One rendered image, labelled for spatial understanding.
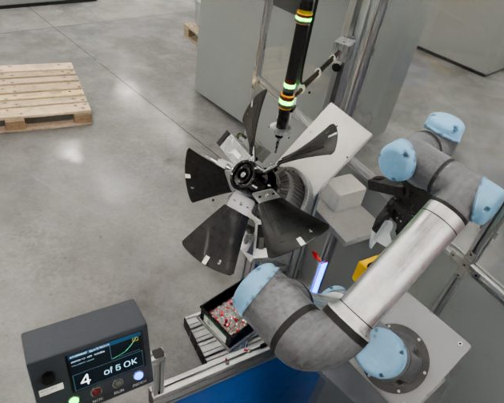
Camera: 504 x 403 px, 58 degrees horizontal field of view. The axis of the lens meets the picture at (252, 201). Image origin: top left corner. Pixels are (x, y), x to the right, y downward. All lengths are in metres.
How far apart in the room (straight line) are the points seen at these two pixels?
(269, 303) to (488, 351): 1.37
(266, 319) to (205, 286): 1.99
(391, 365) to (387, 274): 0.42
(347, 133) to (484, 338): 0.97
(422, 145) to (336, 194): 1.22
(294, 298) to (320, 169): 1.02
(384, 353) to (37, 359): 0.78
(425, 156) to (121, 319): 0.76
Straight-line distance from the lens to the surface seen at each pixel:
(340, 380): 1.41
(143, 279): 2.85
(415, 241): 0.83
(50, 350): 1.11
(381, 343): 1.20
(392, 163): 0.89
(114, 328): 1.12
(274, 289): 0.85
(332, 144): 1.51
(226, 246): 1.66
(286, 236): 1.47
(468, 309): 2.05
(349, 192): 2.11
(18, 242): 3.18
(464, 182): 0.86
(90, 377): 1.16
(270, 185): 1.67
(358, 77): 2.19
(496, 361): 2.08
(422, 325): 1.42
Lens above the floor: 2.16
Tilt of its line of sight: 39 degrees down
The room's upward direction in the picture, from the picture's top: 10 degrees clockwise
